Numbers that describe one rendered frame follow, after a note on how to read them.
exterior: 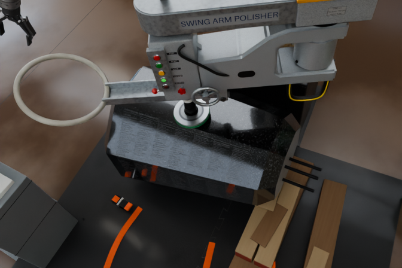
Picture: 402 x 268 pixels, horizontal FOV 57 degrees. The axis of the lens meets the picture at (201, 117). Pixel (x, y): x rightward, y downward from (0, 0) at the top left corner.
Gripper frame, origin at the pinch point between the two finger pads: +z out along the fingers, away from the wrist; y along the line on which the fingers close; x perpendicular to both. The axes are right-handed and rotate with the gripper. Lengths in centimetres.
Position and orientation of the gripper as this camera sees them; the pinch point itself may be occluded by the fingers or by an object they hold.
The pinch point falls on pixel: (15, 37)
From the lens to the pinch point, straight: 202.3
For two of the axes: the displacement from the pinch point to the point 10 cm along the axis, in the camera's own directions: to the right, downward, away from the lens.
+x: 2.4, -7.5, 6.1
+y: 9.3, 3.5, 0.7
